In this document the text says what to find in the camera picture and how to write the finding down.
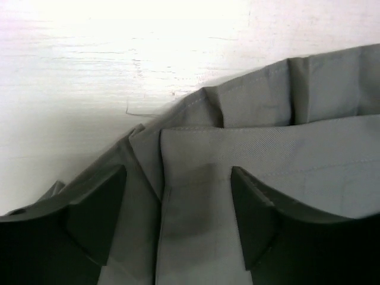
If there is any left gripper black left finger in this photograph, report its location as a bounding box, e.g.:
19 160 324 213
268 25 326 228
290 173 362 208
1 165 127 284

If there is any grey pleated skirt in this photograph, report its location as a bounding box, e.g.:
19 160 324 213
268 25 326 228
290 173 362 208
8 43 380 285

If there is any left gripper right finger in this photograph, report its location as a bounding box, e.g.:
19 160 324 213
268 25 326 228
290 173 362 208
230 166 379 284

